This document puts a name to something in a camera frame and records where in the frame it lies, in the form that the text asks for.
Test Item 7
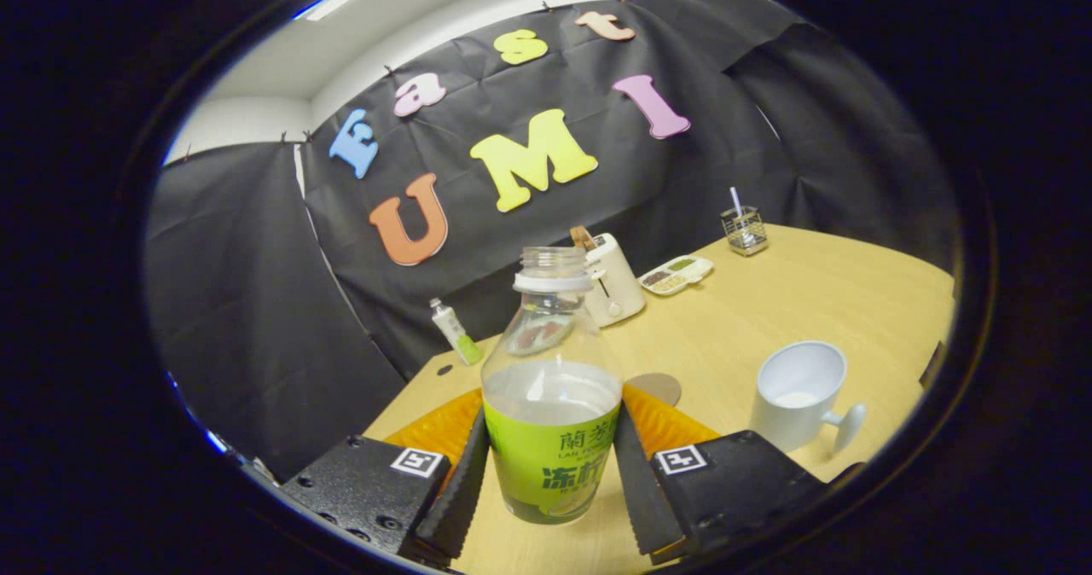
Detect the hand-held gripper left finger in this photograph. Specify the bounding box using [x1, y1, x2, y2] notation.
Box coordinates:
[277, 386, 491, 569]

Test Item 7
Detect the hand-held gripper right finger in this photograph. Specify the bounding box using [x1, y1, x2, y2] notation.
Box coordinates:
[613, 383, 833, 567]

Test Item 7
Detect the green label juice bottle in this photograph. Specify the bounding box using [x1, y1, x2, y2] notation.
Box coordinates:
[480, 247, 625, 526]

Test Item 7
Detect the round brown coaster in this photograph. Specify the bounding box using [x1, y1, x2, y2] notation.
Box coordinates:
[627, 373, 683, 408]

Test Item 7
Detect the pale blue cup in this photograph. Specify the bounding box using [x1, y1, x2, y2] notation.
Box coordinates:
[749, 340, 868, 455]

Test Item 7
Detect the small white squeeze bottle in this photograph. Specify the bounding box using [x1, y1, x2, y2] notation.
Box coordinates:
[429, 297, 484, 367]

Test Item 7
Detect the cream toaster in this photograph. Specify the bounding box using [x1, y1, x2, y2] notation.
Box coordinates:
[583, 233, 647, 328]

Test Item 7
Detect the white snack tray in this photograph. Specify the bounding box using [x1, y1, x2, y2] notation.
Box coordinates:
[638, 255, 715, 297]

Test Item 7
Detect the wooden table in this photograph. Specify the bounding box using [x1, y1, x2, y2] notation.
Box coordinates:
[363, 224, 956, 575]

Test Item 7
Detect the black backdrop cloth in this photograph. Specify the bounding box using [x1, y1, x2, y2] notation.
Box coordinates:
[141, 0, 961, 482]

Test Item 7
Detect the black clamp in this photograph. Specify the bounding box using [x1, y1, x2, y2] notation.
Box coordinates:
[918, 339, 948, 391]

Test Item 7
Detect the wire mesh holder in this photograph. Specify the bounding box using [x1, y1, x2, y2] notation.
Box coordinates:
[721, 206, 769, 257]

